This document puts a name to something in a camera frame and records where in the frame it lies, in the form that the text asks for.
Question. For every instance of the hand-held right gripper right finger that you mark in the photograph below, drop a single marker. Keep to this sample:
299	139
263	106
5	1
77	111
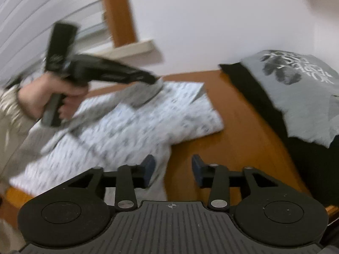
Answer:
197	170

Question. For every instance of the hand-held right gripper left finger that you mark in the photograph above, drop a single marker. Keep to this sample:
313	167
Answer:
148	169

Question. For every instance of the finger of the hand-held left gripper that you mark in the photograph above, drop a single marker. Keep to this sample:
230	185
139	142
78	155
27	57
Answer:
143	76

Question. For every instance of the white checker print shirt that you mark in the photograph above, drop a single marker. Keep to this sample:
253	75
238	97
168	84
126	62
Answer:
132	127

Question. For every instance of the person's left forearm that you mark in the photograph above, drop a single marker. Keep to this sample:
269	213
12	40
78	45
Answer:
10	116

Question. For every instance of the person's left hand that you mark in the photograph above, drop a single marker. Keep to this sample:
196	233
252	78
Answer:
31	98

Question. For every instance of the beige window sill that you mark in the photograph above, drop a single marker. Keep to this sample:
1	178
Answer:
127	49

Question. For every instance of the grey window blind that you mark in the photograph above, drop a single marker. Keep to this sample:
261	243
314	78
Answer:
39	5

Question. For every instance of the grey printed t-shirt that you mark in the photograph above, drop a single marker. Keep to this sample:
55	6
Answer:
299	103

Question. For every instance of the wooden window frame post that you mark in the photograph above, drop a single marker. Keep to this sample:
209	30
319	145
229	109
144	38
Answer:
119	10

